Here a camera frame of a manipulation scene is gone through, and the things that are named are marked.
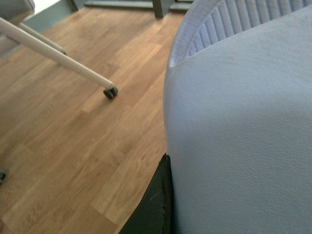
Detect light blue slide sandal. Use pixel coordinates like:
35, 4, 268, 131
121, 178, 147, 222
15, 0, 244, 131
163, 0, 312, 234

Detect white table leg with caster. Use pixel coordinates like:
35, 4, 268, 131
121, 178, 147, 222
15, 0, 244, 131
0, 18, 118, 99

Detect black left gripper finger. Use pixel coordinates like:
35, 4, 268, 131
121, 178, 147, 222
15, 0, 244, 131
120, 154, 173, 234

